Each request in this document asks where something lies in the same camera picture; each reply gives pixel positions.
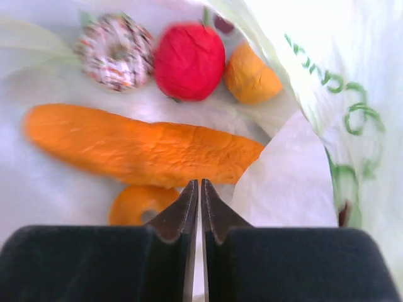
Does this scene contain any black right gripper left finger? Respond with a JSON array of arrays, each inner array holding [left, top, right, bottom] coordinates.
[[1, 181, 198, 302]]

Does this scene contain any orange toy donut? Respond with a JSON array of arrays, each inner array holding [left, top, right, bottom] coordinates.
[[108, 185, 179, 226]]

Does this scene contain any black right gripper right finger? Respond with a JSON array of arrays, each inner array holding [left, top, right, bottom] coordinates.
[[201, 180, 400, 301]]

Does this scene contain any red toy apple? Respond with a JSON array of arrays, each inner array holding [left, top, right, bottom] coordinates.
[[154, 21, 225, 103]]

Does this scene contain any white sprinkled toy donut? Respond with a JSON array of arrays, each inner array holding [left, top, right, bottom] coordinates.
[[76, 13, 154, 92]]

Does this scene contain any long orange toy bread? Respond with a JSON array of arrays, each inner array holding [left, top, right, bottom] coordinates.
[[23, 103, 264, 188]]

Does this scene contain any small orange toy bun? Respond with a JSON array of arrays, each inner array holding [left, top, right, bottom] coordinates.
[[223, 42, 283, 104]]

